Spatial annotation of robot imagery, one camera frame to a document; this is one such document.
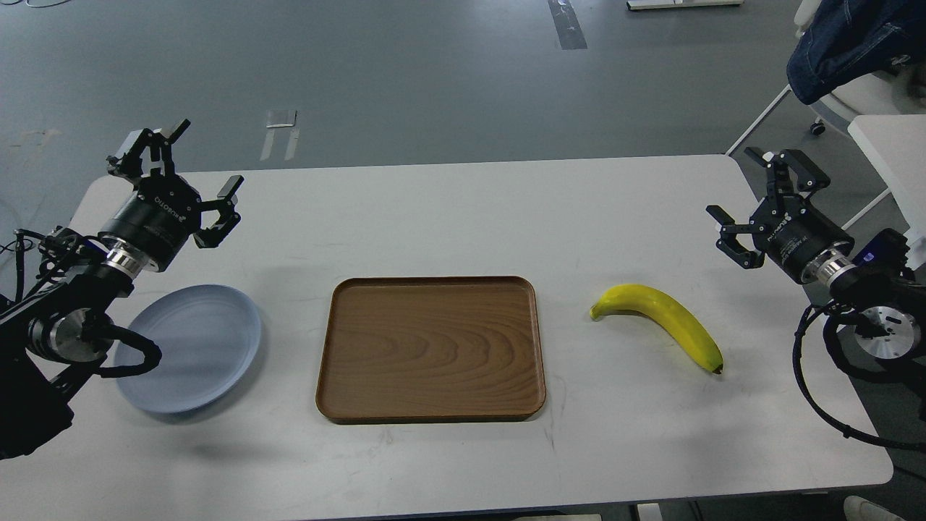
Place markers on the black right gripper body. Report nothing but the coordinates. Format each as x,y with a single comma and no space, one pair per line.
795,235

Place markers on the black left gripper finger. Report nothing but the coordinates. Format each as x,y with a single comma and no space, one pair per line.
225,203
128,161

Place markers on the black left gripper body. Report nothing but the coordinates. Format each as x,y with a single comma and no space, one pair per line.
158,219

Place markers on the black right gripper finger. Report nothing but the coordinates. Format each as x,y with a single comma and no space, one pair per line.
792,177
728,242

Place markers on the blue round plate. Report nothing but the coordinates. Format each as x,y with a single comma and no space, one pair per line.
209,336

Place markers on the yellow banana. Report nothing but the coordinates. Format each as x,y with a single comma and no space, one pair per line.
675,319

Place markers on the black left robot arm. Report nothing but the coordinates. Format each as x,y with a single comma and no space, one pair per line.
56,333

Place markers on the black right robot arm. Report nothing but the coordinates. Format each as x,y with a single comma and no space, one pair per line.
875,328

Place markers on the white side table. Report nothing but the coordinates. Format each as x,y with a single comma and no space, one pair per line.
895,146

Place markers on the white chair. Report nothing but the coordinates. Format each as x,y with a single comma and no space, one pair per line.
896,91

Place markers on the blue denim jacket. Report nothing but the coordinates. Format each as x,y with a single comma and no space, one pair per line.
849,39

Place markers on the white board on floor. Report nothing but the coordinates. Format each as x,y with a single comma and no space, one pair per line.
647,5

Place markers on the brown wooden tray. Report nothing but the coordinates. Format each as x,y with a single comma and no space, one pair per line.
437,349

